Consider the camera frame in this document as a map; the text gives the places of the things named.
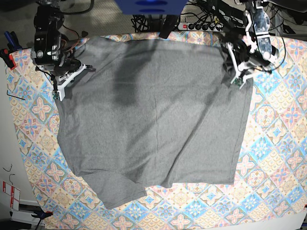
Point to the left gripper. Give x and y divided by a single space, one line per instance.
243 54

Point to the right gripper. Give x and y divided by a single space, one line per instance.
61 71

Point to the grey T-shirt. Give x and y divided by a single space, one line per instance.
155 112

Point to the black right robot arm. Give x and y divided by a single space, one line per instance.
53 52

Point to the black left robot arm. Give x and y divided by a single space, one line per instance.
256 24

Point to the white power strip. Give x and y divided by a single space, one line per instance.
204 27

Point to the red black clamp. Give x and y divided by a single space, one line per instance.
7 58

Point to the patterned tile tablecloth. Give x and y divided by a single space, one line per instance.
271 173

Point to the red white label tag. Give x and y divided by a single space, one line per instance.
10 196

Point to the blue orange bottom clamp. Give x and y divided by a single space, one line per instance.
41 215

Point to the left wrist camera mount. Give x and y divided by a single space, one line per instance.
242 71

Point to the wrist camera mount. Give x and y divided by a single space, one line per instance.
242 71
58 92

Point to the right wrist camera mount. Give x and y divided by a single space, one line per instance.
58 92

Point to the black mount post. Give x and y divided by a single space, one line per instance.
168 26

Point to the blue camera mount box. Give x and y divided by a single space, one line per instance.
166 7

